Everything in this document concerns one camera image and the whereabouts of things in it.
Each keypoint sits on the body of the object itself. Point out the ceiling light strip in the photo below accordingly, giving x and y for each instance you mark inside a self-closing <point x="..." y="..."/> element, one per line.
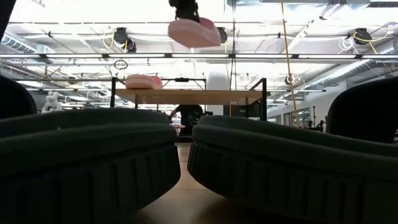
<point x="199" y="56"/>

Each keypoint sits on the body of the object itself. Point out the pink rubber slide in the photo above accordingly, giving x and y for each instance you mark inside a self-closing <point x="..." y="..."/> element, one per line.
<point x="141" y="82"/>
<point x="194" y="34"/>

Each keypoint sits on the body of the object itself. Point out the black metal background frame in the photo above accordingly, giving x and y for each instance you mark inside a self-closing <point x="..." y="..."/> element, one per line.
<point x="182" y="80"/>

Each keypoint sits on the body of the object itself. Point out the black rubber slide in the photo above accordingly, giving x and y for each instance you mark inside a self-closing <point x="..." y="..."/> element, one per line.
<point x="292" y="168"/>
<point x="87" y="161"/>

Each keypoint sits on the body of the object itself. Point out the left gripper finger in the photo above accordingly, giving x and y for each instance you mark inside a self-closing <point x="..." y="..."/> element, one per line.
<point x="188" y="15"/>

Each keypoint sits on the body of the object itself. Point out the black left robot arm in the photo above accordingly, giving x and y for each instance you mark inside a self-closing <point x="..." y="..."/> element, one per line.
<point x="12" y="99"/>

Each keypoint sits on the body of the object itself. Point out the white robot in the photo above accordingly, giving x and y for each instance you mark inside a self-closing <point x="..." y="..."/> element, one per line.
<point x="51" y="102"/>

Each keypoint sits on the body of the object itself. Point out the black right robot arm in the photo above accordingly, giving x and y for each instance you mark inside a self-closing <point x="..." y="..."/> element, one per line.
<point x="363" y="109"/>

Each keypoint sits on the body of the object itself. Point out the wooden shelf black metal frame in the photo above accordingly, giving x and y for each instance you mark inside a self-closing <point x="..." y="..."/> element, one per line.
<point x="192" y="96"/>

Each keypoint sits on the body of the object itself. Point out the black vented control box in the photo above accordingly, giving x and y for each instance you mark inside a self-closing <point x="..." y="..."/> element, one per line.
<point x="245" y="110"/>

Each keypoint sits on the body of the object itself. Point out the person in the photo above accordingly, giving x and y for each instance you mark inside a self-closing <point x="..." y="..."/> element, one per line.
<point x="189" y="118"/>

